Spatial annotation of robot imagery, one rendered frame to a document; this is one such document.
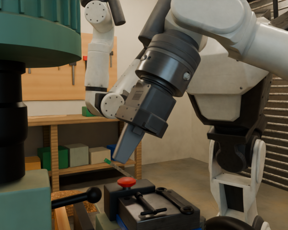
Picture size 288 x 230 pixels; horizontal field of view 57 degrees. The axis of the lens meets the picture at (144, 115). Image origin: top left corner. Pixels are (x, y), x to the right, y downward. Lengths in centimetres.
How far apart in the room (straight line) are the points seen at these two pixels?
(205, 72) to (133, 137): 40
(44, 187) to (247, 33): 34
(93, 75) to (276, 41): 51
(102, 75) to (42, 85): 287
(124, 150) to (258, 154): 61
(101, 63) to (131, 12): 343
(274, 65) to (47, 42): 33
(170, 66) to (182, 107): 417
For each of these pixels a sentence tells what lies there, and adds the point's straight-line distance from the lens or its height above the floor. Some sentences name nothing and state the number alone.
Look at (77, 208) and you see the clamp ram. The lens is 42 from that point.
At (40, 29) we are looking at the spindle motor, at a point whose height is 122.
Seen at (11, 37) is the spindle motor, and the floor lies 121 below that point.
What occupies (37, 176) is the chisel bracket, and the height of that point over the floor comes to 107.
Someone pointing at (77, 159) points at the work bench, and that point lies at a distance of 338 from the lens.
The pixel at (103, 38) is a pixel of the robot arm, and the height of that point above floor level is 133.
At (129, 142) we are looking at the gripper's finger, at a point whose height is 109.
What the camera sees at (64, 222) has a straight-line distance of 45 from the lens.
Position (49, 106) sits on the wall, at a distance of 368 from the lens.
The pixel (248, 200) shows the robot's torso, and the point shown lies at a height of 80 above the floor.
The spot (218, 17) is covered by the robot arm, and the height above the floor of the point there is 127.
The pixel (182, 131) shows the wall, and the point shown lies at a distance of 460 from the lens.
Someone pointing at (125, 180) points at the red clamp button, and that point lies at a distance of 43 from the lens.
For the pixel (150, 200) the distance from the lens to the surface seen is 42.
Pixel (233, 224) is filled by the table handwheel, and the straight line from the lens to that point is 49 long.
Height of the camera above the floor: 117
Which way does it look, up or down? 5 degrees down
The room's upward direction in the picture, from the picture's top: straight up
